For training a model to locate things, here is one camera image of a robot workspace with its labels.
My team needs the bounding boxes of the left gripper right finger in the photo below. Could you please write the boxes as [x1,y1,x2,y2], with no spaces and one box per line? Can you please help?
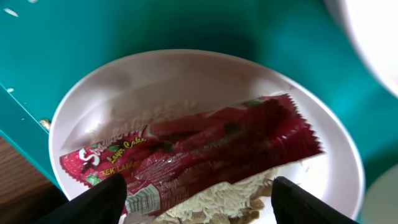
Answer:
[271,176,358,224]

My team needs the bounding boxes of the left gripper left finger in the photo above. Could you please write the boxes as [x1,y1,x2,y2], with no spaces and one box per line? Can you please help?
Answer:
[33,174,127,224]

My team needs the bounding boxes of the pile of rice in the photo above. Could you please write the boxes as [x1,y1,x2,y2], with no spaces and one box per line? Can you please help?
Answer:
[93,99,280,224]

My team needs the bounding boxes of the red snack wrapper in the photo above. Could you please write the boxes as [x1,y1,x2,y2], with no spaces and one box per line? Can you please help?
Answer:
[60,95,321,215]

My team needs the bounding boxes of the pale green cup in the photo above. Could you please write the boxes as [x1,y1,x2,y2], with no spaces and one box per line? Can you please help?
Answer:
[361,165,397,224]

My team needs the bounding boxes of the pink plate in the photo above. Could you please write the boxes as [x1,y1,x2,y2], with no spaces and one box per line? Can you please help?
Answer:
[49,50,365,219]

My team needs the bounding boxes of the pile of peanuts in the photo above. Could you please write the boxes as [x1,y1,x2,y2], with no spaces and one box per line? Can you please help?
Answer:
[39,119,51,131]

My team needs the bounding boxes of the teal serving tray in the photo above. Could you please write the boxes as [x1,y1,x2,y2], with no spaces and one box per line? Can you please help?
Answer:
[0,0,398,224]

